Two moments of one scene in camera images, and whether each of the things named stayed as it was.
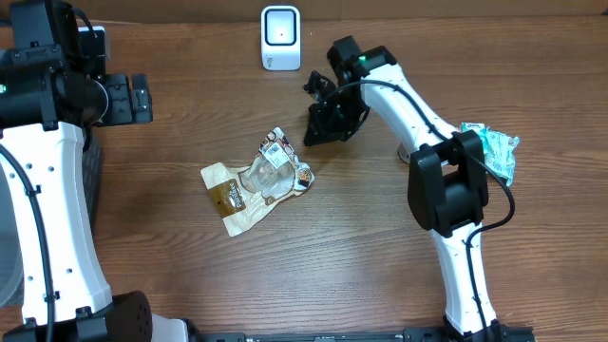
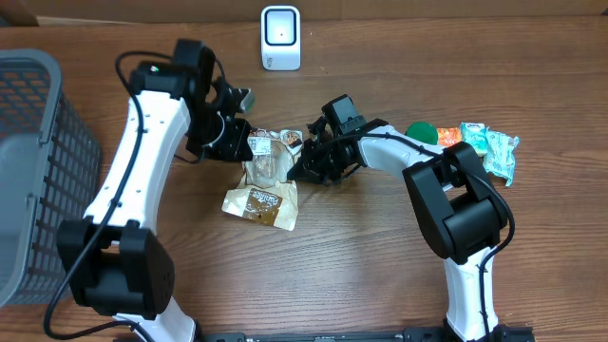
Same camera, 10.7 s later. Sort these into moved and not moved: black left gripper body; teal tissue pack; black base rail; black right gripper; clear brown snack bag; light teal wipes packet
Moved: black left gripper body; black right gripper; clear brown snack bag
Not moved: light teal wipes packet; teal tissue pack; black base rail
